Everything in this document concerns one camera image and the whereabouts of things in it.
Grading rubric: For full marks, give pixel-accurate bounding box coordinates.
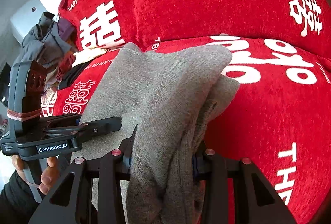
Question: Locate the cream white garment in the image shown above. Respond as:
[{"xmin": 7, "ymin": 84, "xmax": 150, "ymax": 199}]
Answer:
[{"xmin": 71, "ymin": 47, "xmax": 108, "ymax": 67}]

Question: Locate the red wedding pillow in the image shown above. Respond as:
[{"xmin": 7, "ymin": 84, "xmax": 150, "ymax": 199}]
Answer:
[{"xmin": 58, "ymin": 0, "xmax": 330, "ymax": 58}]

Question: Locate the dark red garment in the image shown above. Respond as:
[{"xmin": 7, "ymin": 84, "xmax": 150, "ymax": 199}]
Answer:
[{"xmin": 56, "ymin": 52, "xmax": 76, "ymax": 82}]

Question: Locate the grey knit sweater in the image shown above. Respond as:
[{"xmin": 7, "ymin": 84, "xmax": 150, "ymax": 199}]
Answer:
[{"xmin": 73, "ymin": 43, "xmax": 240, "ymax": 223}]

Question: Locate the red wedding bed cover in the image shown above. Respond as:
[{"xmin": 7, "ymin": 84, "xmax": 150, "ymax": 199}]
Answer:
[{"xmin": 40, "ymin": 33, "xmax": 331, "ymax": 224}]

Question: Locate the purple garment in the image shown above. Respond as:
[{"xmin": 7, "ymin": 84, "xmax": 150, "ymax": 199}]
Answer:
[{"xmin": 57, "ymin": 18, "xmax": 77, "ymax": 41}]

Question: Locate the grey clothes pile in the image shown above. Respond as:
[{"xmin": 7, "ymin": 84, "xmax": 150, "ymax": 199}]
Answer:
[{"xmin": 12, "ymin": 11, "xmax": 73, "ymax": 69}]

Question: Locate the person's left hand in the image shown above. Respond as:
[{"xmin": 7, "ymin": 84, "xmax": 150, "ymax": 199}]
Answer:
[{"xmin": 11, "ymin": 156, "xmax": 59, "ymax": 195}]

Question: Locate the black garment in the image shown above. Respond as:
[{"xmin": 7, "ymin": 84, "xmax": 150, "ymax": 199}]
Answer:
[{"xmin": 57, "ymin": 62, "xmax": 90, "ymax": 90}]

